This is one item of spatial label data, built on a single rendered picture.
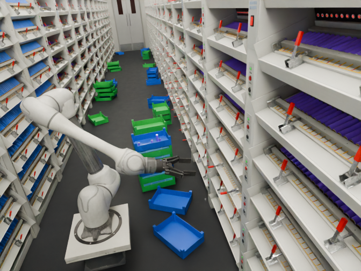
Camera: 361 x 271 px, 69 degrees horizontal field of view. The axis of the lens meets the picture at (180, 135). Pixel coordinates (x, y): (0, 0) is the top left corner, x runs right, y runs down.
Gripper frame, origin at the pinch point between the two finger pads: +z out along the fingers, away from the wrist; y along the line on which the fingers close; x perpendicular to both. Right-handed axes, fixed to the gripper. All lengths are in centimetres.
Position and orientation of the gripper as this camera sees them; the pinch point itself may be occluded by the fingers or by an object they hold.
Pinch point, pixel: (190, 166)
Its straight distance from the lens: 150.6
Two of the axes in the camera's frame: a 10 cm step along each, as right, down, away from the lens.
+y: 1.6, 4.3, -8.9
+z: 9.8, 0.6, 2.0
